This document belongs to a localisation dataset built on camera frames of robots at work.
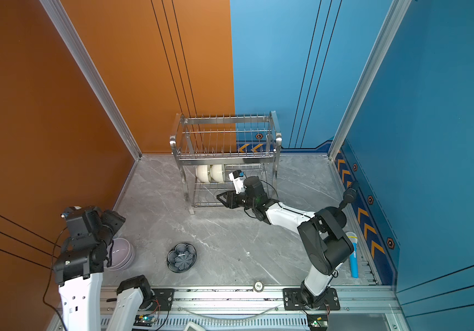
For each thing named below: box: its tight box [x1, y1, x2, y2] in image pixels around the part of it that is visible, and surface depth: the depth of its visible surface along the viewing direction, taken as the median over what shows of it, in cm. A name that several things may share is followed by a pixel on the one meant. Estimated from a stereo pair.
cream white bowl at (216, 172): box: [210, 164, 225, 183], surface depth 99 cm
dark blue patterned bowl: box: [166, 242, 198, 274], surface depth 82 cm
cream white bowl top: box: [195, 164, 210, 183], surface depth 99 cm
